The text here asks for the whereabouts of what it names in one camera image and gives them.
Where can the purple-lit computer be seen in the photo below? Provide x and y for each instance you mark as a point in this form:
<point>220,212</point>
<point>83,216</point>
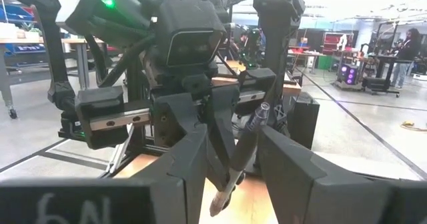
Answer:
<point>348,74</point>

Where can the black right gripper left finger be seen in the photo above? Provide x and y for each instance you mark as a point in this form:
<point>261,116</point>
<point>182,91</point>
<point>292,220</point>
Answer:
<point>166,197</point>

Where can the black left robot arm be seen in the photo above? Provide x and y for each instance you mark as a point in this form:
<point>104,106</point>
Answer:
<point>100,17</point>

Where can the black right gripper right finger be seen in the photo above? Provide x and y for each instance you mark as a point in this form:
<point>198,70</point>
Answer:
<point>317,200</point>

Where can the red tool cabinet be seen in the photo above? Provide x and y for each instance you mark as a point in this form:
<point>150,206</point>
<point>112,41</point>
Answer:
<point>332,42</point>

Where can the blue storage bins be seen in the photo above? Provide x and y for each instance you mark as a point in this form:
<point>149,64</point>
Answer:
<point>20,14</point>

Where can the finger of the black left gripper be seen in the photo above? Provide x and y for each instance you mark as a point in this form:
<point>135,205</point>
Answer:
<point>173,117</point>
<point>220,124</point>

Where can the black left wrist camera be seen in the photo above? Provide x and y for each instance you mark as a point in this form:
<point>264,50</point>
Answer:
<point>193,47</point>

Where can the black standing desk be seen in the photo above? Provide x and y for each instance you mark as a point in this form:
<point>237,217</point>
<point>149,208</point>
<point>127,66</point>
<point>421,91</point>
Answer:
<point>377,84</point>

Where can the long wooden work table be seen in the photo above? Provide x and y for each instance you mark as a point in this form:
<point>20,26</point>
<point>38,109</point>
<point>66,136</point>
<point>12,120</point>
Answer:
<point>33,40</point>

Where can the wooden top desk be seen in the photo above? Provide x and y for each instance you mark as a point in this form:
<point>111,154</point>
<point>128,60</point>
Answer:
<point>290,89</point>

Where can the black computer tower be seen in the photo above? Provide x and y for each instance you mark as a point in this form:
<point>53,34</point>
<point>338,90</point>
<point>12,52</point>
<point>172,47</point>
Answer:
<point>305,120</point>

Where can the person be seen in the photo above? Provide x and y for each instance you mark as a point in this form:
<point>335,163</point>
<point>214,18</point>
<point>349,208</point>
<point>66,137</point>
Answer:
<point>243,39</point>
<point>405,50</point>

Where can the black pen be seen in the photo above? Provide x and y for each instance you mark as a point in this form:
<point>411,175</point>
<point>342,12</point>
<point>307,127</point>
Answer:
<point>245,147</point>

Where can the green storage bin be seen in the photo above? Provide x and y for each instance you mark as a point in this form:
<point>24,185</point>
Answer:
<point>324,63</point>

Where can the silver frame brace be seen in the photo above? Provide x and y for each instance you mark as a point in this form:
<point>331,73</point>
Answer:
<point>118,154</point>

